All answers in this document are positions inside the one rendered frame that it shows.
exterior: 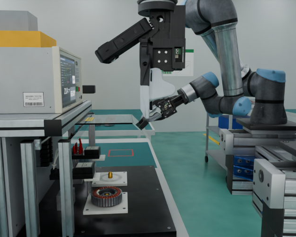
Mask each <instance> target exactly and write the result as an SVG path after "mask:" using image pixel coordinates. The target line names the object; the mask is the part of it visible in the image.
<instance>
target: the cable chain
mask: <svg viewBox="0 0 296 237"><path fill-rule="evenodd" d="M44 137H45V136H39V139H40V138H41V139H43V138H44ZM52 144H53V142H52V137H50V138H49V139H48V140H47V141H45V142H44V143H43V144H42V145H41V150H40V158H41V159H40V162H39V164H40V166H36V168H47V167H48V166H49V165H50V163H51V162H53V158H52V157H53V154H52V153H53V150H52V149H53V146H52Z"/></svg>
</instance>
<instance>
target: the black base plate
mask: <svg viewBox="0 0 296 237"><path fill-rule="evenodd" d="M103 172H127V186H114V187H117V188H119V189H121V190H122V192H127V201H128V213H112V214H89V215H83V210H84V207H85V204H86V201H87V198H86V197H87V181H86V182H85V181H84V180H83V183H82V184H73V187H75V203H74V227H75V232H74V235H73V237H177V231H176V228H175V225H174V222H173V220H172V217H171V213H170V210H169V208H168V205H167V202H166V199H165V196H164V193H163V190H162V187H161V184H160V181H159V179H158V176H157V173H156V170H155V167H154V166H103V167H96V173H103ZM59 191H60V180H55V181H54V183H53V184H52V185H51V187H50V188H49V190H48V191H47V193H46V194H45V196H44V197H43V198H42V200H41V201H40V203H39V222H40V235H39V237H62V214H61V211H57V203H56V196H57V194H58V192H59ZM16 237H26V224H24V226H23V227H22V229H21V230H20V232H19V233H18V235H17V236H16Z"/></svg>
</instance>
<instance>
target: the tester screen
mask: <svg viewBox="0 0 296 237"><path fill-rule="evenodd" d="M60 63H61V84H62V98H63V97H67V96H70V87H75V84H70V76H74V75H75V66H74V61H71V60H68V59H65V58H62V57H60ZM65 87H67V88H68V94H67V95H64V88H65ZM75 100H76V99H74V100H72V101H70V100H69V101H66V102H63V103H62V105H63V106H64V105H66V104H68V103H70V102H73V101H75Z"/></svg>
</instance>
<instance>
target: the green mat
mask: <svg viewBox="0 0 296 237"><path fill-rule="evenodd" d="M95 146H100V151H101V155H105V160H104V161H96V167H103V166H154V167H155V168H157V166H156V163H155V160H154V157H153V155H152V152H151V149H150V147H149V144H148V142H117V143H95ZM82 147H83V148H84V149H85V148H86V147H89V144H88V143H83V144H82ZM109 150H110V153H109ZM132 150H133V156H132ZM108 153H109V157H108Z"/></svg>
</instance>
